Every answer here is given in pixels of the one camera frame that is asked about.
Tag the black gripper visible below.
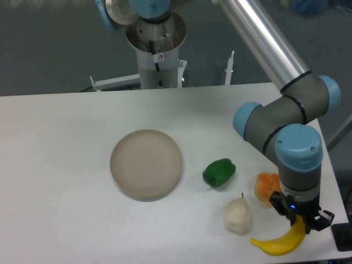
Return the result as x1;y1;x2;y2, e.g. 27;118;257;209
269;191;335;234

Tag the yellow banana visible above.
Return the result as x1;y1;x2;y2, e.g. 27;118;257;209
250;216;306;256

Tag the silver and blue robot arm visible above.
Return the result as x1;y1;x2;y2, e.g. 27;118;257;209
96;1;341;233

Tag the orange bell pepper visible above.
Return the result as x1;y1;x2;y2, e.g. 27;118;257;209
254;172;281;207

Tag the black device at edge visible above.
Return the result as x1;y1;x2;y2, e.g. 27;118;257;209
331;223;351;252

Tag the white pear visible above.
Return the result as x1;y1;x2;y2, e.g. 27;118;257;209
223;192;252;235

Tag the green bell pepper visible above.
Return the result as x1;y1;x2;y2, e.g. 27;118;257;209
202;158;237;189

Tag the beige round plate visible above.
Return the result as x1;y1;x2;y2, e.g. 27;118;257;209
109;129;183;201

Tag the blue plastic bag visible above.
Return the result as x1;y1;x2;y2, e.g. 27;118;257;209
289;0;330;17

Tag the white metal bracket right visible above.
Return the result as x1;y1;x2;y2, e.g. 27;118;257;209
224;50;235;86

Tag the white metal bracket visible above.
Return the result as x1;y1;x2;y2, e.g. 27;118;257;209
224;50;235;86
90;74;140;91

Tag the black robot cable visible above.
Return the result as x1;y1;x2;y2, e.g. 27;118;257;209
148;40;163;89

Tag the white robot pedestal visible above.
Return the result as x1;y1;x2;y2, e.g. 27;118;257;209
126;12;186;89

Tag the white metal bracket left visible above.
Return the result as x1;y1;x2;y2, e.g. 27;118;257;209
90;74;140;91

